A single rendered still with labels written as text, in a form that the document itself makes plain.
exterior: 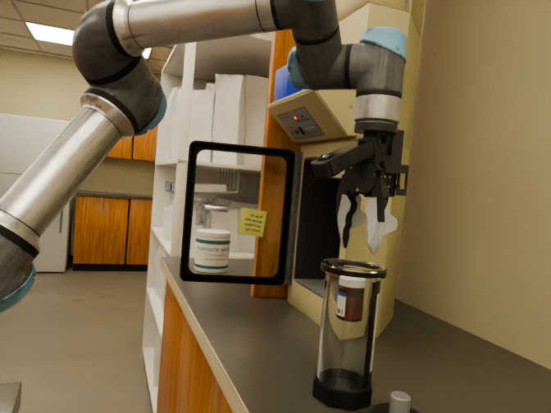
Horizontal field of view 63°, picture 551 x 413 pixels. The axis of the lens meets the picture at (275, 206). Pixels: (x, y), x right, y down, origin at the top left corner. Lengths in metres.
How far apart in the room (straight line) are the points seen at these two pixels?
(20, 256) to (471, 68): 1.22
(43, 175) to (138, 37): 0.28
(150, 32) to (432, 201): 1.00
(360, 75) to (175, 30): 0.31
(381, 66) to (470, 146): 0.68
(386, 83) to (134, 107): 0.46
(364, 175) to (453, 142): 0.73
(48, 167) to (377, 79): 0.56
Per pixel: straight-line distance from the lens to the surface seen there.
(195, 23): 0.77
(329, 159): 0.69
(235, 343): 1.01
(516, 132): 1.29
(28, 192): 0.84
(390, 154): 0.78
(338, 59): 0.78
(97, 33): 0.85
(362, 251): 1.07
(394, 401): 0.70
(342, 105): 1.03
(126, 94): 0.90
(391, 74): 0.76
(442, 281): 1.45
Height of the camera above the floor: 1.29
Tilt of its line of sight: 3 degrees down
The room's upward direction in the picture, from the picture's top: 5 degrees clockwise
